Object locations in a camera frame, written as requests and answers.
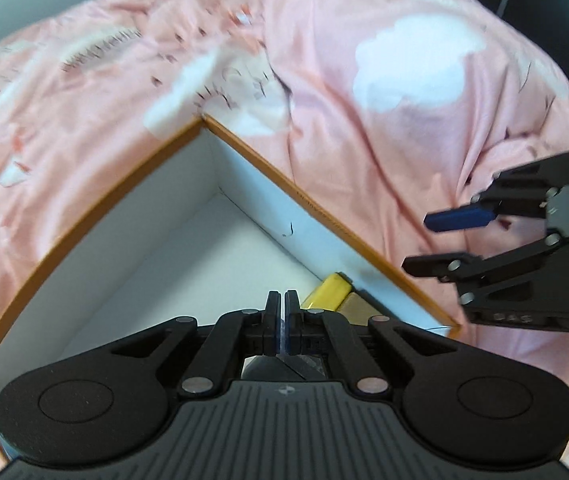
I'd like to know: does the yellow box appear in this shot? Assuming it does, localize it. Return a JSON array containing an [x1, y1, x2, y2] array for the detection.
[[301, 272, 356, 312]]

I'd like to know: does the white box with orange rim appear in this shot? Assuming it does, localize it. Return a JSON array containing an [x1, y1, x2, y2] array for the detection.
[[0, 112, 463, 467]]

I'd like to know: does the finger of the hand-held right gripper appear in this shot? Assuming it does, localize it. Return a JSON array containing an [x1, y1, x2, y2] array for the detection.
[[423, 151, 569, 234], [401, 231, 566, 307]]

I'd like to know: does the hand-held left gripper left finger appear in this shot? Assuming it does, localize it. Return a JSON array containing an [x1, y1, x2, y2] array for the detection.
[[108, 289, 282, 397]]

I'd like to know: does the silver glitter card box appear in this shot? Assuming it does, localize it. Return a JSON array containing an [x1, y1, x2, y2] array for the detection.
[[241, 354, 326, 382]]

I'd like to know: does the gold box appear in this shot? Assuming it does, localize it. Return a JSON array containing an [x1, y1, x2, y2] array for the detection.
[[337, 292, 383, 322]]

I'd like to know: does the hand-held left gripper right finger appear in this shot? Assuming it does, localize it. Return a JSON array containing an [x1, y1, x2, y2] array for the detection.
[[283, 289, 461, 397]]

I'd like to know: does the pink printed blanket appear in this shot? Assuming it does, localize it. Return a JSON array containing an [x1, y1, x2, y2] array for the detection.
[[0, 0, 569, 480]]

